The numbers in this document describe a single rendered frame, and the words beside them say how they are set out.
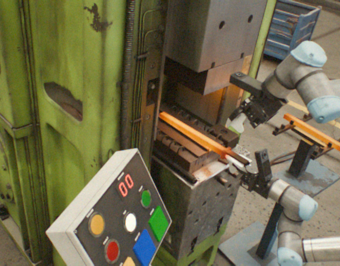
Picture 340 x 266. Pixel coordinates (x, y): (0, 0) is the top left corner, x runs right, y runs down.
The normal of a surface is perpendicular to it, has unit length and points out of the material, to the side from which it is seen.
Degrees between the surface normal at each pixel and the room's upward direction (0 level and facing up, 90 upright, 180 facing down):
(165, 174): 90
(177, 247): 90
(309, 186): 0
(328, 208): 0
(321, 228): 0
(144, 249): 60
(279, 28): 89
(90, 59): 89
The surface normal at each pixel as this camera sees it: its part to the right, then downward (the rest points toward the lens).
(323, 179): 0.11, -0.82
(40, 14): 0.60, 0.51
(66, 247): -0.36, 0.50
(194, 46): -0.71, 0.33
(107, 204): 0.86, -0.15
